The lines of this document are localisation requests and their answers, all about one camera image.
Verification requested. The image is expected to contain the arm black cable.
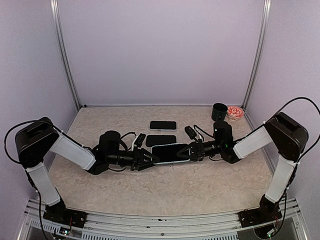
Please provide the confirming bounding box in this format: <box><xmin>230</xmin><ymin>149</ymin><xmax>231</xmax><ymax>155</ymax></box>
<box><xmin>3</xmin><ymin>120</ymin><xmax>48</xmax><ymax>166</ymax></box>
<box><xmin>264</xmin><ymin>97</ymin><xmax>320</xmax><ymax>161</ymax></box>

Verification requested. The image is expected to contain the dark green mug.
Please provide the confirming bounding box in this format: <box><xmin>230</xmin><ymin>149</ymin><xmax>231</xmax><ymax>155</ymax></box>
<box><xmin>211</xmin><ymin>102</ymin><xmax>228</xmax><ymax>122</ymax></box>

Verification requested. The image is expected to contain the silver edged black smartphone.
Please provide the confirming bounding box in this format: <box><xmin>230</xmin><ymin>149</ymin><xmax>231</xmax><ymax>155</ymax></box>
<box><xmin>151</xmin><ymin>143</ymin><xmax>188</xmax><ymax>163</ymax></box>

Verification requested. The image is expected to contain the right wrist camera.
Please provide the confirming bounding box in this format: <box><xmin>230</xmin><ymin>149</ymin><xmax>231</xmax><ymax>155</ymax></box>
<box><xmin>184</xmin><ymin>126</ymin><xmax>204</xmax><ymax>142</ymax></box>

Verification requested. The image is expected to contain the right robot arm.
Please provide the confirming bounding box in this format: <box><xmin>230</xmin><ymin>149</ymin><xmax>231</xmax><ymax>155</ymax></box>
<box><xmin>177</xmin><ymin>112</ymin><xmax>309</xmax><ymax>222</ymax></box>

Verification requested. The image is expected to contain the front aluminium rail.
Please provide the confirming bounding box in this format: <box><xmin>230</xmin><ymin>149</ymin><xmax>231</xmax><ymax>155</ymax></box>
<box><xmin>17</xmin><ymin>197</ymin><xmax>307</xmax><ymax>240</ymax></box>

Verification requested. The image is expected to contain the red white patterned bowl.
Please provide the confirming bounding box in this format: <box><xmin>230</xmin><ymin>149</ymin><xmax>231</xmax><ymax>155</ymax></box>
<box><xmin>227</xmin><ymin>106</ymin><xmax>244</xmax><ymax>121</ymax></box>

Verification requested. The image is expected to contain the aluminium frame post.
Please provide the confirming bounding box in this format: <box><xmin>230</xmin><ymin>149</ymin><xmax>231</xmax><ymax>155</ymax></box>
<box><xmin>50</xmin><ymin>0</ymin><xmax>82</xmax><ymax>111</ymax></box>
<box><xmin>241</xmin><ymin>0</ymin><xmax>272</xmax><ymax>111</ymax></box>

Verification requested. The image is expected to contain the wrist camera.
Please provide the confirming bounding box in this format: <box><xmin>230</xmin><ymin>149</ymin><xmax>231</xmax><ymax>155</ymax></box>
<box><xmin>131</xmin><ymin>133</ymin><xmax>146</xmax><ymax>152</ymax></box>
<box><xmin>184</xmin><ymin>126</ymin><xmax>204</xmax><ymax>142</ymax></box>

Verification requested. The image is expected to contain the light blue phone case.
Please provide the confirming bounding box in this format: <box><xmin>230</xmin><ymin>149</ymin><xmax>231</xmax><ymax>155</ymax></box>
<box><xmin>150</xmin><ymin>142</ymin><xmax>190</xmax><ymax>166</ymax></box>

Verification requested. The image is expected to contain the black phone case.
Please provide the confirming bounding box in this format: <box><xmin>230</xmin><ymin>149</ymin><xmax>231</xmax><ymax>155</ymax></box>
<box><xmin>145</xmin><ymin>134</ymin><xmax>177</xmax><ymax>148</ymax></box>

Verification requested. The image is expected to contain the right aluminium frame post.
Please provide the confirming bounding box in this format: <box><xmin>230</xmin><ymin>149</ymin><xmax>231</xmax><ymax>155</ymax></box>
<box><xmin>241</xmin><ymin>0</ymin><xmax>272</xmax><ymax>111</ymax></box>

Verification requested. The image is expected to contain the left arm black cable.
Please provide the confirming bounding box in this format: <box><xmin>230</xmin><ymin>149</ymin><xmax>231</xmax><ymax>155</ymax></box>
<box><xmin>3</xmin><ymin>120</ymin><xmax>48</xmax><ymax>166</ymax></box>

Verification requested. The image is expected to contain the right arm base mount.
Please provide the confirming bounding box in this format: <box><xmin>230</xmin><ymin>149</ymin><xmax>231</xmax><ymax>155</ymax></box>
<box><xmin>238</xmin><ymin>196</ymin><xmax>282</xmax><ymax>228</ymax></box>

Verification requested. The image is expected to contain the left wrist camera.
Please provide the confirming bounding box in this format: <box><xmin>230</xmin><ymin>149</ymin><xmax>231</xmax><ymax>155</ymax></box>
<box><xmin>131</xmin><ymin>133</ymin><xmax>146</xmax><ymax>152</ymax></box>

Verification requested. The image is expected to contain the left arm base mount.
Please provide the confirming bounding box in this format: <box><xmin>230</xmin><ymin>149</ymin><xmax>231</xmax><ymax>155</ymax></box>
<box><xmin>43</xmin><ymin>203</ymin><xmax>87</xmax><ymax>229</ymax></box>

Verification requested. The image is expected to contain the left aluminium frame post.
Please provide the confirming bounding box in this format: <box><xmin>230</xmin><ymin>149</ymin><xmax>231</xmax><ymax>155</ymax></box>
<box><xmin>50</xmin><ymin>0</ymin><xmax>82</xmax><ymax>111</ymax></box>

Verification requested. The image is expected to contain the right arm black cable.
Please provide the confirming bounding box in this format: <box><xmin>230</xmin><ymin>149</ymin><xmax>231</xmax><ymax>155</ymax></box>
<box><xmin>264</xmin><ymin>97</ymin><xmax>320</xmax><ymax>161</ymax></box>

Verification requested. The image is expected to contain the green edged smartphone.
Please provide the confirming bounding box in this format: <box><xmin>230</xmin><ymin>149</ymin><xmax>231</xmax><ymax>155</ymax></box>
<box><xmin>147</xmin><ymin>136</ymin><xmax>176</xmax><ymax>147</ymax></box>

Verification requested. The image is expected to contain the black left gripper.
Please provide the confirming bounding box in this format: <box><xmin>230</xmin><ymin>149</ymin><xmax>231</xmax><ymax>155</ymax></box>
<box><xmin>107</xmin><ymin>146</ymin><xmax>160</xmax><ymax>171</ymax></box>

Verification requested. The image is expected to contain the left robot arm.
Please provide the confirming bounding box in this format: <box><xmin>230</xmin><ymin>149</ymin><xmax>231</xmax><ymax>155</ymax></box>
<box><xmin>15</xmin><ymin>117</ymin><xmax>160</xmax><ymax>223</ymax></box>

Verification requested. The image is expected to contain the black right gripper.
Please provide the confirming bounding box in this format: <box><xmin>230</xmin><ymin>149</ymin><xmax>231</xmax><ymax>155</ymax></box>
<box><xmin>177</xmin><ymin>138</ymin><xmax>224</xmax><ymax>161</ymax></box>

